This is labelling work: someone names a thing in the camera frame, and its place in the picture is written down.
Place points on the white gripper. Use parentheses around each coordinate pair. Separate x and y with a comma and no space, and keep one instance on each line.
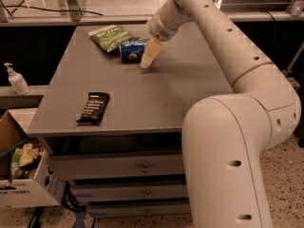
(159,28)

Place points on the blue pepsi can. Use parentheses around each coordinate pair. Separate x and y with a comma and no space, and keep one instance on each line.
(132,50)

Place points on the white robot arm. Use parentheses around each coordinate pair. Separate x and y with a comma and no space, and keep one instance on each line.
(223,136)

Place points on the green jalapeno chip bag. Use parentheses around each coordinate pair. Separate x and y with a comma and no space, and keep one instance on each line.
(109,38)

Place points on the black snack bar wrapper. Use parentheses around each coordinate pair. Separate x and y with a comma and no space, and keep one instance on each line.
(94,109)

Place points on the grey drawer cabinet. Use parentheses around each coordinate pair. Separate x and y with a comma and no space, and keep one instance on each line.
(146,107)

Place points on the top grey drawer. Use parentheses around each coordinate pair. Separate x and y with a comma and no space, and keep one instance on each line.
(116,165)

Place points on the grey drawer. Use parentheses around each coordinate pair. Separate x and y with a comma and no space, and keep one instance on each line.
(145,190)
(116,165)
(137,209)

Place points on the white pump bottle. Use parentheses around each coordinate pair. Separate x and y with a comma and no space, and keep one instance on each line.
(17,80)

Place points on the middle grey drawer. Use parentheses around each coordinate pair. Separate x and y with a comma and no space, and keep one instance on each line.
(145,190)

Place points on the bottom grey drawer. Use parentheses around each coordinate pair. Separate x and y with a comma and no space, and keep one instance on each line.
(137,209)

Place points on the snack packets in box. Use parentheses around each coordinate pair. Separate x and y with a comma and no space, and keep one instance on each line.
(25,161)

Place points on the white cardboard box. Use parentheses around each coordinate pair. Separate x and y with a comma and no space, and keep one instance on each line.
(44,188)

